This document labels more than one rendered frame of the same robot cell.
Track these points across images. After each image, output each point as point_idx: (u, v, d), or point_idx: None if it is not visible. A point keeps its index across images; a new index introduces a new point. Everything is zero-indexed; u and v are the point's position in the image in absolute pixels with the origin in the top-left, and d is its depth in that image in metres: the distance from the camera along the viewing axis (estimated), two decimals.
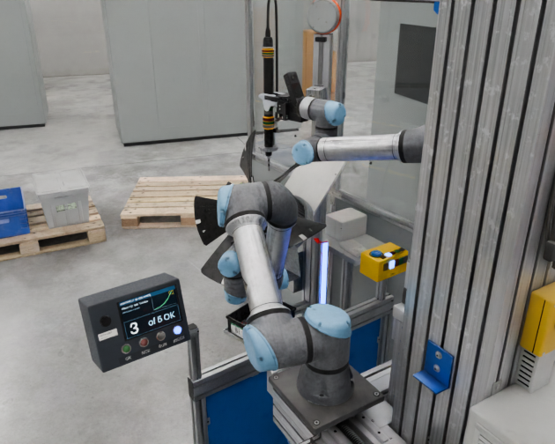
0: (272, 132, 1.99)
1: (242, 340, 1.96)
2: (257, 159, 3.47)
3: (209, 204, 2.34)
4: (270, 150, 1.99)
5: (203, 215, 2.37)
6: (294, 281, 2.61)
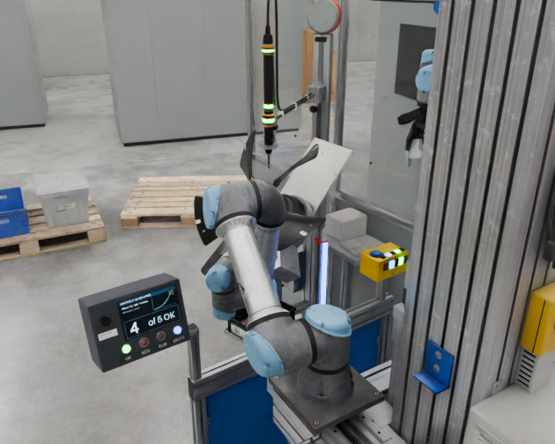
0: (272, 129, 1.99)
1: (242, 340, 1.96)
2: (257, 159, 3.47)
3: None
4: (270, 147, 1.99)
5: (203, 215, 2.37)
6: (294, 281, 2.61)
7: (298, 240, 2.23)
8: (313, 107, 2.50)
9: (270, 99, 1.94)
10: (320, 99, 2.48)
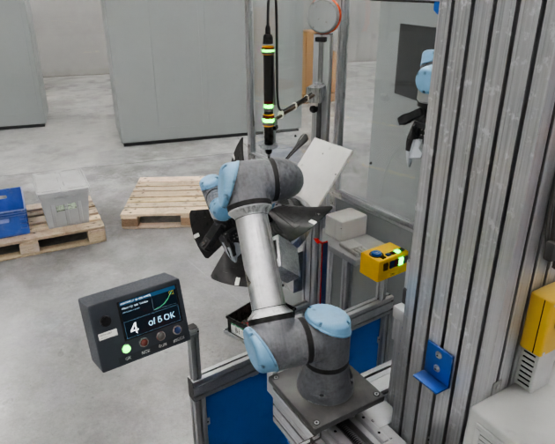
0: (272, 129, 1.99)
1: (242, 340, 1.96)
2: (257, 159, 3.47)
3: (240, 159, 2.33)
4: (270, 147, 1.99)
5: (236, 159, 2.38)
6: (294, 281, 2.61)
7: (298, 240, 2.23)
8: (313, 107, 2.50)
9: (270, 99, 1.94)
10: (320, 99, 2.48)
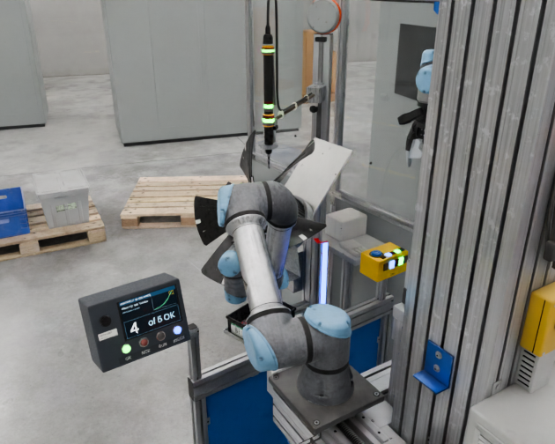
0: (272, 129, 1.99)
1: (242, 340, 1.96)
2: (257, 159, 3.47)
3: (249, 152, 2.30)
4: (270, 147, 1.99)
5: (247, 151, 2.36)
6: (294, 281, 2.61)
7: None
8: (313, 107, 2.50)
9: (270, 99, 1.94)
10: (320, 99, 2.48)
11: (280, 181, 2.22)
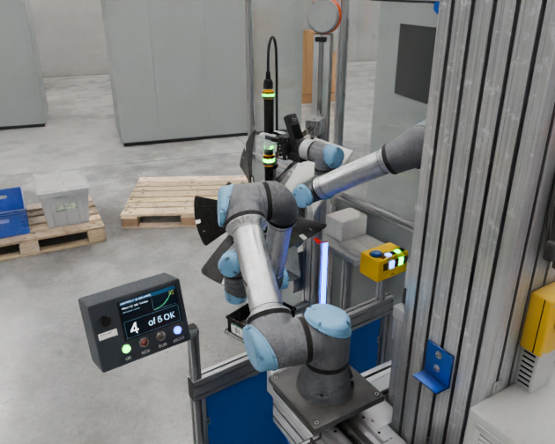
0: (272, 169, 2.05)
1: (242, 340, 1.96)
2: (257, 159, 3.47)
3: (249, 152, 2.30)
4: None
5: (247, 151, 2.36)
6: (294, 281, 2.61)
7: None
8: (312, 139, 2.56)
9: None
10: (319, 132, 2.54)
11: (280, 181, 2.22)
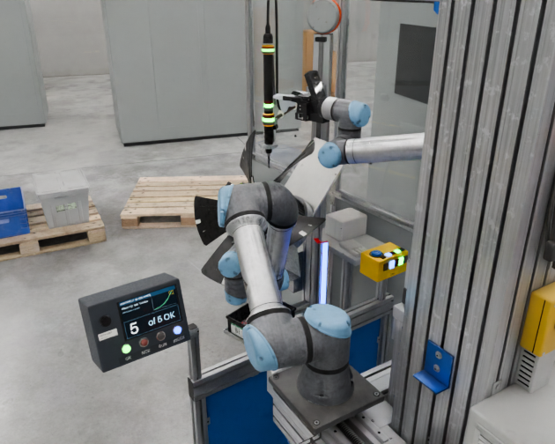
0: (272, 129, 1.99)
1: (242, 340, 1.96)
2: (257, 159, 3.47)
3: (249, 152, 2.30)
4: (270, 146, 1.99)
5: (247, 151, 2.36)
6: (294, 281, 2.61)
7: (298, 240, 2.23)
8: None
9: (270, 99, 1.94)
10: None
11: (280, 181, 2.22)
